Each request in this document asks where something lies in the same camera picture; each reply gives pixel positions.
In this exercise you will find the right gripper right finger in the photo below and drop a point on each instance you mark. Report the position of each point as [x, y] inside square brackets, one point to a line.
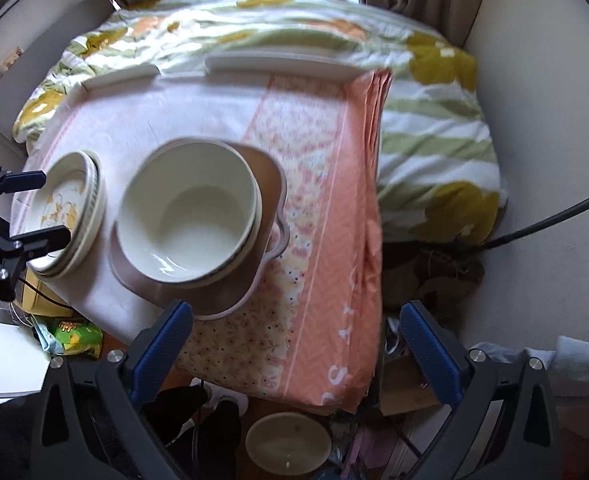
[439, 354]

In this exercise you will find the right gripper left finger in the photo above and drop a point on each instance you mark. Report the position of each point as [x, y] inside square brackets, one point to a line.
[154, 351]

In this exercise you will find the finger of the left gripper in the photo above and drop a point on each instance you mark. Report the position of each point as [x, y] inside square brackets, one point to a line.
[9, 182]
[16, 252]

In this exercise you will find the yellow cartoon plate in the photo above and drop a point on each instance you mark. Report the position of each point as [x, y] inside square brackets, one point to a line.
[92, 229]

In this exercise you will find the pink handled bowl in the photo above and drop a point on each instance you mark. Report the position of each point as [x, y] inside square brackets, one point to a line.
[228, 290]

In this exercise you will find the cream cartoon bowl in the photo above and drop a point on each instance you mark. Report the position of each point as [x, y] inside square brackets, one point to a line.
[189, 209]

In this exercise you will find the cardboard box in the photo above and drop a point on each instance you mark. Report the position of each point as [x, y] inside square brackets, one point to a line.
[404, 388]

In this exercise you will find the green snack packet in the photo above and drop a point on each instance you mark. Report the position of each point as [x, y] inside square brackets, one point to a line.
[75, 338]

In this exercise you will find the grey headboard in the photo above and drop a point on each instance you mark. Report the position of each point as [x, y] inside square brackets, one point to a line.
[31, 67]

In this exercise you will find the grey hanging garment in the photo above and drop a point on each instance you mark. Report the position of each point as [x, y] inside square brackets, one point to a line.
[567, 365]

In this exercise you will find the pink floral tablecloth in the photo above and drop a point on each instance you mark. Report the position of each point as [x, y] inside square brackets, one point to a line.
[309, 333]

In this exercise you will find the cream round lid on floor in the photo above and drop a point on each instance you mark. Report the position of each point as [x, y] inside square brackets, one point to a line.
[288, 444]

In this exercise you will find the floral green white duvet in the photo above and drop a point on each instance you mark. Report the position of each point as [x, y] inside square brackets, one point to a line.
[438, 179]

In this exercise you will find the white tray table rim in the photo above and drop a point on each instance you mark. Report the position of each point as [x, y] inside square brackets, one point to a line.
[264, 62]

